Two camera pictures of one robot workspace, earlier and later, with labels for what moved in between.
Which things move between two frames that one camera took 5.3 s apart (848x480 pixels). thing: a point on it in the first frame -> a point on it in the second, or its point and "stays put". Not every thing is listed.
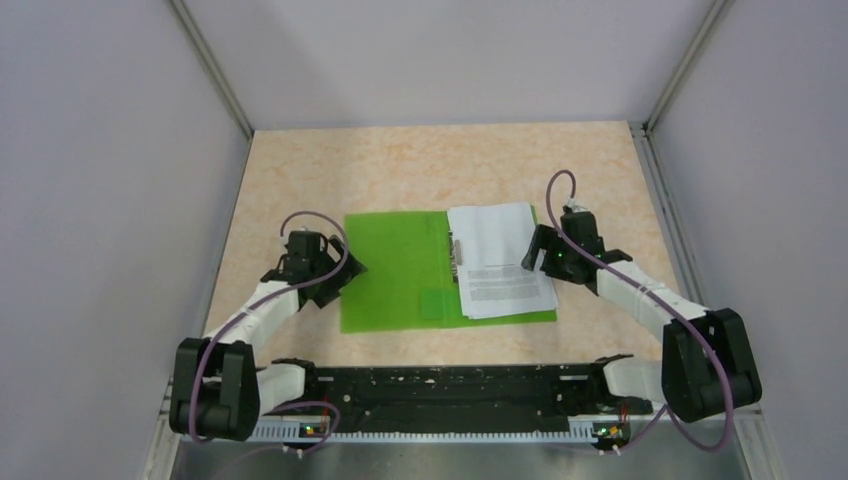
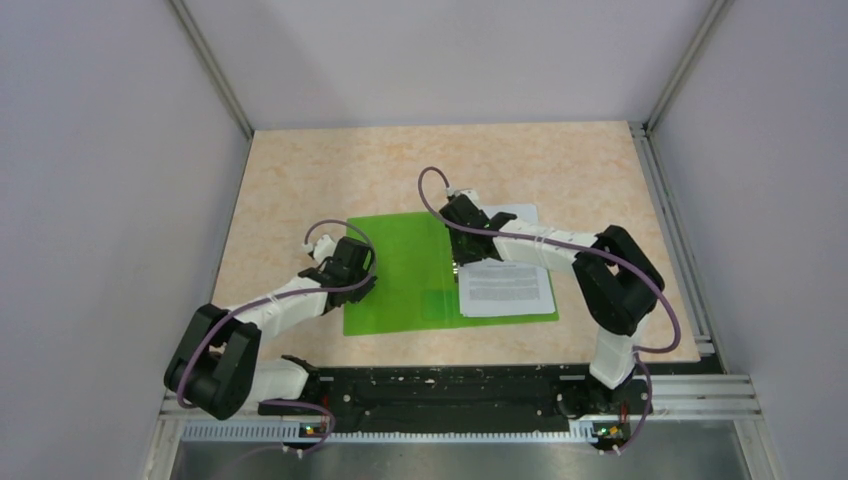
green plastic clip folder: (410, 280) stays put
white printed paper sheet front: (494, 242) stays put
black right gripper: (544, 239) -> (461, 257)
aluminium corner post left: (207, 56) stays put
